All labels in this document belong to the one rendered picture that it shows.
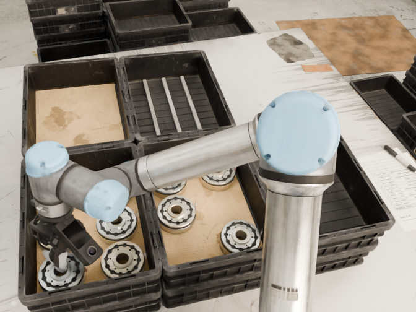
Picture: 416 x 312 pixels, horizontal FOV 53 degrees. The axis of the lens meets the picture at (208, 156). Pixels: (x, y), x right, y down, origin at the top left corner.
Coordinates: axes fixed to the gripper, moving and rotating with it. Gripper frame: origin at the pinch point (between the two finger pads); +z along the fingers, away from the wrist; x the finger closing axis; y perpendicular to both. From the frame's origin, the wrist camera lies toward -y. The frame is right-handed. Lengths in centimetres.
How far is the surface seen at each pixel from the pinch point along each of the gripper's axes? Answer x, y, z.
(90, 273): -1.0, -4.4, 2.2
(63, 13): -125, 123, 22
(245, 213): -36.7, -28.5, -1.3
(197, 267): -10.9, -27.3, -8.0
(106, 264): -3.8, -7.3, -1.0
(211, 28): -181, 57, 29
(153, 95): -63, 20, -4
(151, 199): -20.9, -7.8, -8.5
